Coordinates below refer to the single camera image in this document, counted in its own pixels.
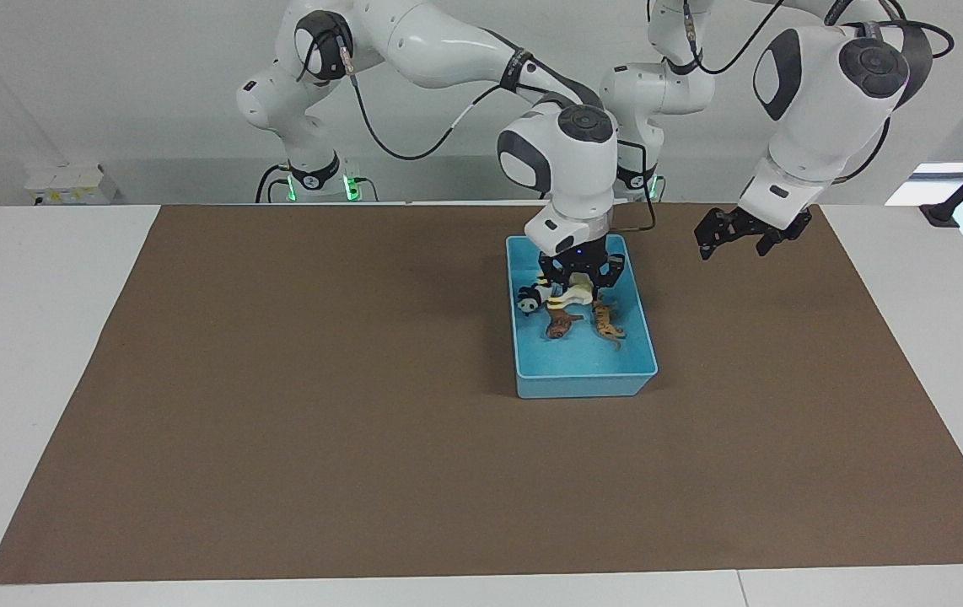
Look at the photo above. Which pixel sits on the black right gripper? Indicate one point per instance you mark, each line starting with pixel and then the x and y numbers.
pixel 583 263

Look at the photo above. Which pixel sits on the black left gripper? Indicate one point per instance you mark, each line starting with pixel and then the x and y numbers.
pixel 755 219

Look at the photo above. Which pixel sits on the orange striped tiger toy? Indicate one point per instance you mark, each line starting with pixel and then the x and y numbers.
pixel 605 320

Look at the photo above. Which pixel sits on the brown lion toy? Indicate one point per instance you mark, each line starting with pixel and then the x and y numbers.
pixel 562 324

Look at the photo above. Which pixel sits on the black white panda toy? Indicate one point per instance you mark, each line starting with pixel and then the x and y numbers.
pixel 529 298

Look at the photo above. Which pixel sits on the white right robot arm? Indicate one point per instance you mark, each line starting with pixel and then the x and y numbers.
pixel 465 51

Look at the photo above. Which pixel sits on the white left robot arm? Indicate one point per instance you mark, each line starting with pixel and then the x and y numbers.
pixel 827 101

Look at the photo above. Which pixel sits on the light blue storage box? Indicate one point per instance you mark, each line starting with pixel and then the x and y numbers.
pixel 583 367

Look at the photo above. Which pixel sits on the brown table mat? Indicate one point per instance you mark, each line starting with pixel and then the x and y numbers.
pixel 321 421

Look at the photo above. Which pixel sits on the white power strip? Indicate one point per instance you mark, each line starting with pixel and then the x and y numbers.
pixel 68 184

